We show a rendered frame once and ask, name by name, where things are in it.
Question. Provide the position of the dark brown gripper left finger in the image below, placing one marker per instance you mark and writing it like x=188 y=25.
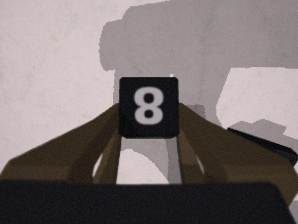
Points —
x=72 y=156

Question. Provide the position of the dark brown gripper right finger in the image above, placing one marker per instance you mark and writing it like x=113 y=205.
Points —
x=228 y=158

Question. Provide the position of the black calendar cube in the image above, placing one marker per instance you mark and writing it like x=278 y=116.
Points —
x=148 y=107

